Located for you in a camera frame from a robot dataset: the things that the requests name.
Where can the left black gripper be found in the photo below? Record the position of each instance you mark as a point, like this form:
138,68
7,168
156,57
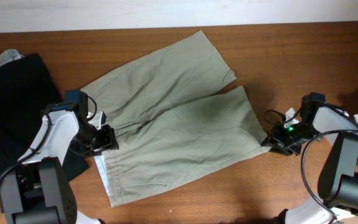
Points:
108,140

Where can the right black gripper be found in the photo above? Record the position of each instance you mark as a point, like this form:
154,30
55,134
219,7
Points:
275,135

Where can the khaki green shorts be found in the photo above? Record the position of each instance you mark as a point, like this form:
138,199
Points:
173,123

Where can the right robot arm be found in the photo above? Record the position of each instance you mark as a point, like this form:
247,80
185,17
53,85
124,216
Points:
337,196

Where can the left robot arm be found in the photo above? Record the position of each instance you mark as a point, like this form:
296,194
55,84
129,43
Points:
35,189

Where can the black garment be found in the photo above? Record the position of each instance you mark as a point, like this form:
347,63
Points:
26,88

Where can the grey garment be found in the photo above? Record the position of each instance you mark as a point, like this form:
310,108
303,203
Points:
9,56

